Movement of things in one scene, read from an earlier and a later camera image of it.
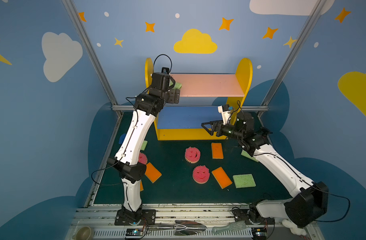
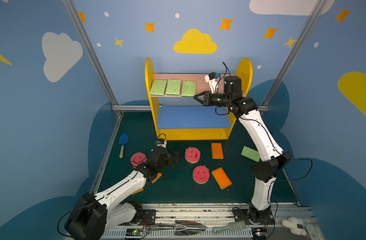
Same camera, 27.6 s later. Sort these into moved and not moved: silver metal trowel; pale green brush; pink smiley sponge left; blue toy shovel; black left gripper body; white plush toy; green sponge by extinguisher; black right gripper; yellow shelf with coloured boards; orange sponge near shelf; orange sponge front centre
Moved: black left gripper body; black right gripper
Not moved: green sponge by extinguisher; silver metal trowel; blue toy shovel; pink smiley sponge left; orange sponge front centre; yellow shelf with coloured boards; white plush toy; pale green brush; orange sponge near shelf
